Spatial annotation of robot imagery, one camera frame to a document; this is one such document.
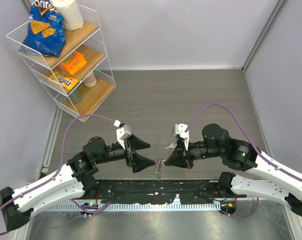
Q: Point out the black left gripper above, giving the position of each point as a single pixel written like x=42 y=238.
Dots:
x=137 y=162

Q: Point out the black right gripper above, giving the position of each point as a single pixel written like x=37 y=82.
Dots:
x=177 y=158

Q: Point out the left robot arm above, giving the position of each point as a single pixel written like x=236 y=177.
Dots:
x=73 y=180

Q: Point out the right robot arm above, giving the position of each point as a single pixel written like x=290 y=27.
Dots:
x=280 y=183

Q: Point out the silver key on blue tag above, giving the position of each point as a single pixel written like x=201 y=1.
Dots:
x=171 y=146

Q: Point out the beige paper cup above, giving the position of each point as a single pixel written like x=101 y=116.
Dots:
x=90 y=81

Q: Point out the yellow M&Ms candy bag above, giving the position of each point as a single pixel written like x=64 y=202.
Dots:
x=67 y=82

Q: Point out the orange Reeses candy bag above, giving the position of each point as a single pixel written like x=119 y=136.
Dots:
x=73 y=62

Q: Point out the blue Doritos chip bag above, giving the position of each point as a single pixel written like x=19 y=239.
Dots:
x=46 y=32

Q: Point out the paper towel roll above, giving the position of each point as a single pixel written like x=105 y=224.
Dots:
x=70 y=11

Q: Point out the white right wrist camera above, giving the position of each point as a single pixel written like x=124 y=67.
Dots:
x=181 y=130

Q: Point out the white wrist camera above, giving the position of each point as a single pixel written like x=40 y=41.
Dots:
x=181 y=130
x=122 y=134

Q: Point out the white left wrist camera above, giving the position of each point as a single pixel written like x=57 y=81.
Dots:
x=122 y=134

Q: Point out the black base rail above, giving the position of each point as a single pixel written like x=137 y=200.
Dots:
x=138 y=191

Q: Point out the white slotted cable duct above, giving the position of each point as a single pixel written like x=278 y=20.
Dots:
x=175 y=206

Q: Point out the white wire shelf rack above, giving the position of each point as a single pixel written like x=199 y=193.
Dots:
x=81 y=78

